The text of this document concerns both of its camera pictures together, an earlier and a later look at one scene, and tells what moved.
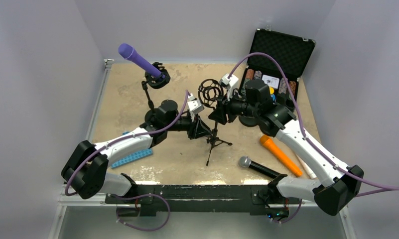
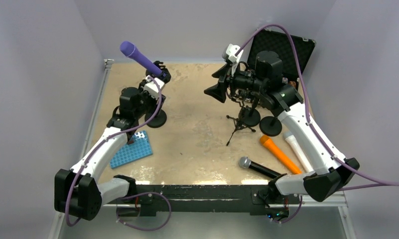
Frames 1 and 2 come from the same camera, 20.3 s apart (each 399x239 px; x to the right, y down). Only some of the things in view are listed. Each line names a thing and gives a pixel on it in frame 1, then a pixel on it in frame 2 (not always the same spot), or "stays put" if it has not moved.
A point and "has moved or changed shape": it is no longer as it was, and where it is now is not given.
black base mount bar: [166, 199] stays put
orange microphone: [266, 140] stays put
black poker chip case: [293, 52] stays put
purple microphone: [128, 52] stays put
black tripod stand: [210, 91] has moved or changed shape
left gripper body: [191, 123] -> [148, 101]
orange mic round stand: [248, 121] stays put
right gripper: [219, 114] -> [217, 91]
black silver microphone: [245, 161] stays put
